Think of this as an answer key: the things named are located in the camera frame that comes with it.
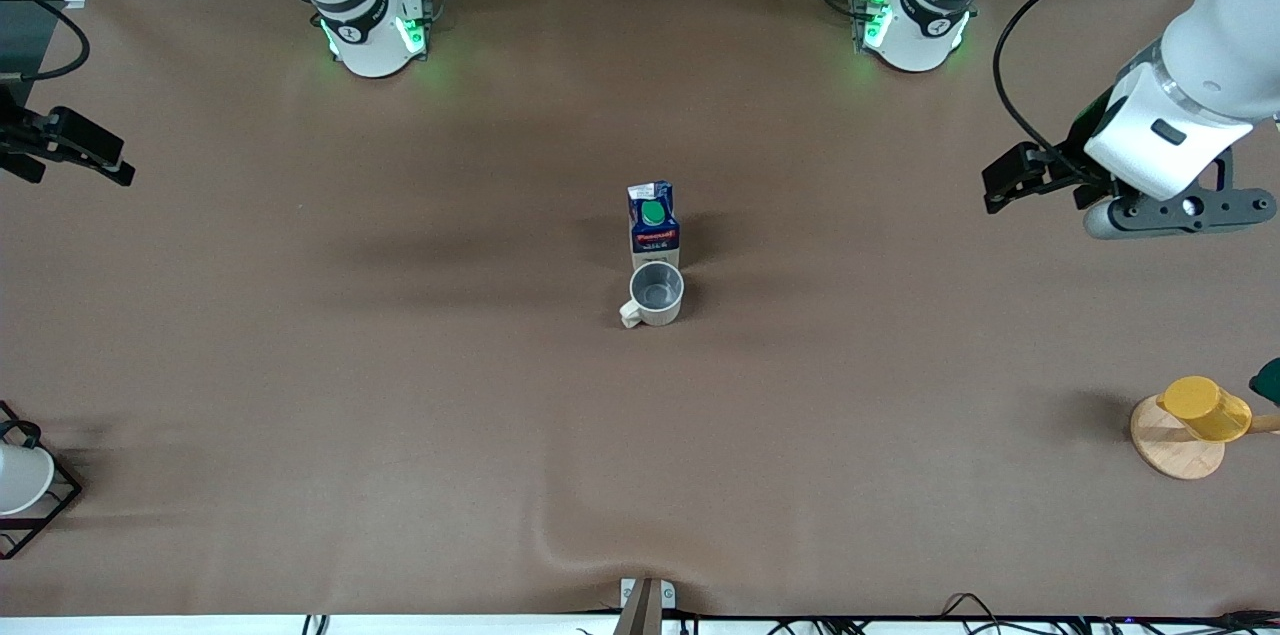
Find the blue white milk carton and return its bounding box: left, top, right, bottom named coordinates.
left=627, top=180, right=682, bottom=271

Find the white ceramic mug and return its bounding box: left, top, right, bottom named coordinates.
left=619, top=261, right=686, bottom=329

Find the yellow cup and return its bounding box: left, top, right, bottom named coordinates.
left=1157, top=375, right=1253, bottom=443

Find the wooden mug stand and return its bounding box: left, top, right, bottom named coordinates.
left=1130, top=393, right=1280, bottom=482

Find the white bowl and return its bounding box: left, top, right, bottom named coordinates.
left=0, top=442, right=56, bottom=516

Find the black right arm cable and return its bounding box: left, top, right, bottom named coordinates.
left=0, top=0, right=91, bottom=81

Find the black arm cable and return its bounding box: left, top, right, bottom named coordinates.
left=0, top=0, right=91, bottom=81
left=993, top=0, right=1191, bottom=156

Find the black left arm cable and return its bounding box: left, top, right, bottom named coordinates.
left=993, top=0, right=1191, bottom=156

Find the black wire rack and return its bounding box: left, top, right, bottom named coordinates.
left=0, top=400, right=84, bottom=561

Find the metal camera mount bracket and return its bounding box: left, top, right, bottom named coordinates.
left=619, top=577, right=677, bottom=635

